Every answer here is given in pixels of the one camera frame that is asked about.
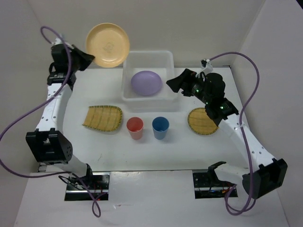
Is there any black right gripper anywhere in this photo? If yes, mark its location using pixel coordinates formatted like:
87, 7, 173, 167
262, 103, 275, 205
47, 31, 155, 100
166, 68, 211, 105

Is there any purple plastic plate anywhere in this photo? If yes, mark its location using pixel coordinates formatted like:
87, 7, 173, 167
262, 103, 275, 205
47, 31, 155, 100
131, 70, 162, 96

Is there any yellow plastic plate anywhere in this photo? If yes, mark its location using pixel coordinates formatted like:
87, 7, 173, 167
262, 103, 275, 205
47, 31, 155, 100
86, 23, 130, 68

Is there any round bamboo tray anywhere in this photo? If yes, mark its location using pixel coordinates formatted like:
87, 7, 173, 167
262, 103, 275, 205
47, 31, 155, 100
187, 108, 219, 136

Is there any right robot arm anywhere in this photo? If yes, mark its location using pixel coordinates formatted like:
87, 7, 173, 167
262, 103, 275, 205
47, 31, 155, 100
166, 69, 288, 199

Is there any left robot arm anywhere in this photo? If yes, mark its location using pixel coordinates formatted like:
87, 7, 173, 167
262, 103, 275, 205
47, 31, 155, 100
26, 44, 95, 189

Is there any white plastic bin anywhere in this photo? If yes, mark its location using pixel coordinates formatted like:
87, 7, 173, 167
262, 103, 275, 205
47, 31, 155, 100
122, 50, 178, 113

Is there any blue plastic cup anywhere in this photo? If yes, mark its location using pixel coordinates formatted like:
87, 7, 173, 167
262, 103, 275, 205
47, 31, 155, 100
152, 116, 169, 140

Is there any red plastic cup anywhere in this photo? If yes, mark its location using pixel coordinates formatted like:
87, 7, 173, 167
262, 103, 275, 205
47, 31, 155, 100
126, 117, 144, 140

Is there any fan-shaped bamboo tray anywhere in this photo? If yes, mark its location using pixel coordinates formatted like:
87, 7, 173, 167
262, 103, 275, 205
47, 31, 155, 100
82, 105, 123, 132

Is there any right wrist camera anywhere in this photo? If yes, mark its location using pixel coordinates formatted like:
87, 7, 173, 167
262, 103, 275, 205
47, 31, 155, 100
196, 59, 213, 78

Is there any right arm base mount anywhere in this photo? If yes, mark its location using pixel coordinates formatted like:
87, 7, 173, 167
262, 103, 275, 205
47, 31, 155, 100
192, 170, 234, 199

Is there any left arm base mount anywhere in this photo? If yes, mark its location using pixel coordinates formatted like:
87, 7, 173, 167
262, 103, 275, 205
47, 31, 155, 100
58, 172, 110, 201

